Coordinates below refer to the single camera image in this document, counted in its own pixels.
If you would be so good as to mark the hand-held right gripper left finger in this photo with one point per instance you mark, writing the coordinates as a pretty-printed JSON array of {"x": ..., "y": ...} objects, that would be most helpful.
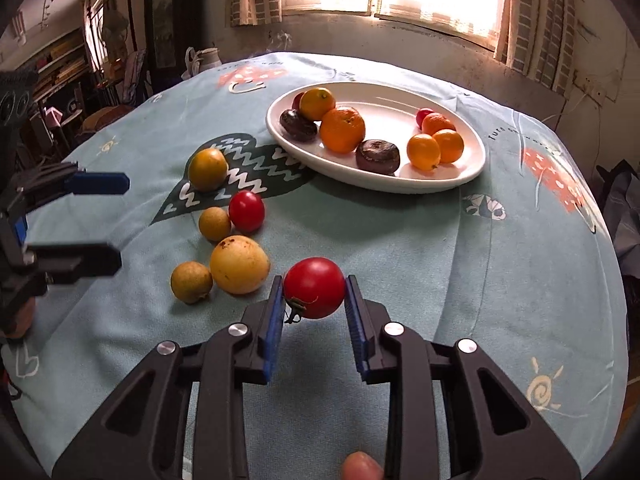
[{"x": 274, "y": 330}]

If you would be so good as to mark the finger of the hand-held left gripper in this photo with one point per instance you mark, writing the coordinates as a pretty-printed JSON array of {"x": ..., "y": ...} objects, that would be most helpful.
[
  {"x": 75, "y": 262},
  {"x": 100, "y": 183}
]

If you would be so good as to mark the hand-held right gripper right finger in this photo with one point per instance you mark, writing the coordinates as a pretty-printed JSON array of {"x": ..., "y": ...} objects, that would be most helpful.
[{"x": 356, "y": 330}]

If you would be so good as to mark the red cherry tomato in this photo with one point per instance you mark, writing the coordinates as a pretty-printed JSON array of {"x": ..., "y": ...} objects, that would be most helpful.
[
  {"x": 423, "y": 115},
  {"x": 314, "y": 287},
  {"x": 246, "y": 211}
]

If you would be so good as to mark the smooth small orange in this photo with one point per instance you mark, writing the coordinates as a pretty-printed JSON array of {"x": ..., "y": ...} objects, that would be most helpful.
[
  {"x": 423, "y": 151},
  {"x": 450, "y": 145}
]

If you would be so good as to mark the dark red plum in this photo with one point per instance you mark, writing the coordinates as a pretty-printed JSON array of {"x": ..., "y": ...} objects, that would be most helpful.
[{"x": 297, "y": 101}]

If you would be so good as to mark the white oval plate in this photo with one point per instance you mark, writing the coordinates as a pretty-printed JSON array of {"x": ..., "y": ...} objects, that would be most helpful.
[{"x": 385, "y": 110}]

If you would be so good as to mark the golden yellow round fruit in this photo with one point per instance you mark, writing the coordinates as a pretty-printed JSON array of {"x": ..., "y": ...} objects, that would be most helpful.
[{"x": 317, "y": 104}]

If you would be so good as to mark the person's left hand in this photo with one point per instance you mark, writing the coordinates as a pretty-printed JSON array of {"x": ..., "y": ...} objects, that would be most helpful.
[{"x": 20, "y": 319}]

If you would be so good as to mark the person's right hand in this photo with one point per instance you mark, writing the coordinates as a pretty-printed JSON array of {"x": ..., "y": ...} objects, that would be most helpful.
[{"x": 362, "y": 467}]

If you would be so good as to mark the chair with brown cushion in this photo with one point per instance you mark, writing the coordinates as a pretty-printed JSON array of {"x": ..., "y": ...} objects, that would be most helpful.
[{"x": 97, "y": 120}]

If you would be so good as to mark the bookshelf with books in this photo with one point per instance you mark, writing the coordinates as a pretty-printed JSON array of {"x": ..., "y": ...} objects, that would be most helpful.
[{"x": 60, "y": 65}]

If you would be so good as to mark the pale yellow spotted fruit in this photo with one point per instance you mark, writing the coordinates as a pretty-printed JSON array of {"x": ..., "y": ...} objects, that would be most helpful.
[{"x": 239, "y": 264}]

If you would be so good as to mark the small tan longan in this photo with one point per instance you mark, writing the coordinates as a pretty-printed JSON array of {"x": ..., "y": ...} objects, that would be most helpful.
[
  {"x": 191, "y": 282},
  {"x": 215, "y": 223}
]

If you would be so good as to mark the olive green round fruit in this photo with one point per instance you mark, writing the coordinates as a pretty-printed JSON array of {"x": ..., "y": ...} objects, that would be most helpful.
[{"x": 208, "y": 169}]

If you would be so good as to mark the light blue printed tablecloth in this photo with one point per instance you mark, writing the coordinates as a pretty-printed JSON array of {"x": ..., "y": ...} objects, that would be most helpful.
[{"x": 450, "y": 270}]

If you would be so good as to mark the standing electric fan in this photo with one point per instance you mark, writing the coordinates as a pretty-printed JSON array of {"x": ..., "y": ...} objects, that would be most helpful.
[{"x": 115, "y": 22}]

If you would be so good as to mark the white ceramic pitcher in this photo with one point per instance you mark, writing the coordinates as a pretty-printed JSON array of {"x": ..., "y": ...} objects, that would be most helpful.
[{"x": 210, "y": 58}]

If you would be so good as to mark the dark wooden cabinet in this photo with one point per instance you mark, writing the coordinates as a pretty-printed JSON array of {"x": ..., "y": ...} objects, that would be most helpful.
[{"x": 162, "y": 20}]

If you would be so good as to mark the pile of grey clothes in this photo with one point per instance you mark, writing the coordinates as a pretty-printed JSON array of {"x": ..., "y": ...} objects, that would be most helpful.
[{"x": 622, "y": 200}]

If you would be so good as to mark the white wall socket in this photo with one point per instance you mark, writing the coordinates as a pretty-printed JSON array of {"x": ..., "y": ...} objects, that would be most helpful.
[{"x": 595, "y": 91}]

